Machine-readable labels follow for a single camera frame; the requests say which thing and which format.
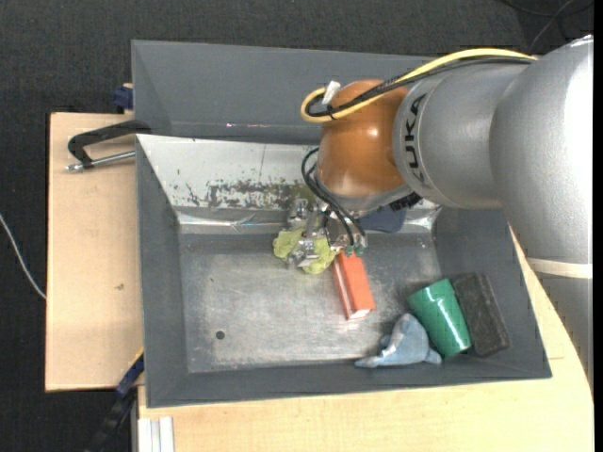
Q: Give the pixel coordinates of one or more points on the grey metal bin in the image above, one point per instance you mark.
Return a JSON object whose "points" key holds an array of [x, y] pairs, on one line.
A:
{"points": [[264, 299]]}

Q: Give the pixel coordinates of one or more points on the black cylinder on white bracket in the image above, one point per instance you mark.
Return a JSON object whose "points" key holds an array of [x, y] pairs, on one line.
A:
{"points": [[406, 201]]}

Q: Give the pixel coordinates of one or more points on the blue-grey toy animal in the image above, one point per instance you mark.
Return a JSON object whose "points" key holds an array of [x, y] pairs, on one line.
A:
{"points": [[407, 344]]}

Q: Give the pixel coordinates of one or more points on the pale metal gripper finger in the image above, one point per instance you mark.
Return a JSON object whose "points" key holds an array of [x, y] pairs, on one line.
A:
{"points": [[301, 258], [308, 243]]}

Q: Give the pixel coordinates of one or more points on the green cup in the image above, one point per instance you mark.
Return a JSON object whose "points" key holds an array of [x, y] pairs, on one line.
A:
{"points": [[440, 316]]}

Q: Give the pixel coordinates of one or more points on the dark green flat block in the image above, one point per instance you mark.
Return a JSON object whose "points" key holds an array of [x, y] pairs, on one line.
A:
{"points": [[481, 313]]}

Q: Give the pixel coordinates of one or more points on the pale wood board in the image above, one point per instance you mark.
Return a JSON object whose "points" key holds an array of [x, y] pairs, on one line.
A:
{"points": [[89, 252]]}

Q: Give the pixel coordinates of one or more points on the red-brown flat block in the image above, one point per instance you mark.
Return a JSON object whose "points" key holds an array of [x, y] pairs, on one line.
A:
{"points": [[354, 285]]}

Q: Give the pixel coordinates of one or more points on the yellow-green cloth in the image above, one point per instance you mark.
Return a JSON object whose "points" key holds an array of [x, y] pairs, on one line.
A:
{"points": [[282, 245]]}

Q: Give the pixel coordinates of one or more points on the dark blue cloth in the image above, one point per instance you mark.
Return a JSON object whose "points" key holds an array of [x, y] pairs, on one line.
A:
{"points": [[384, 220]]}

